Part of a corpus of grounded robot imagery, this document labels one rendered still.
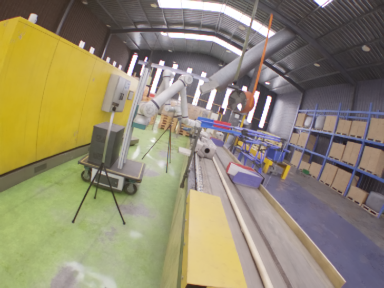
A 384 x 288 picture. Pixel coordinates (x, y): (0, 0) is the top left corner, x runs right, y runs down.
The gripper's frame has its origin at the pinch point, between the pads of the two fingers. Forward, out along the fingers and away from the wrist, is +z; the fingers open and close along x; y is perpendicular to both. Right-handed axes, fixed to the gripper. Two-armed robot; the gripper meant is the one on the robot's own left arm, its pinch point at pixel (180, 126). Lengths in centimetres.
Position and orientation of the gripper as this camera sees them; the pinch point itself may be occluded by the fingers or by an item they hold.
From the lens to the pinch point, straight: 270.9
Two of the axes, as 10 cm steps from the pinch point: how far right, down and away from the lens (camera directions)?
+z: 1.2, 9.9, 0.6
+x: -0.4, -0.6, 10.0
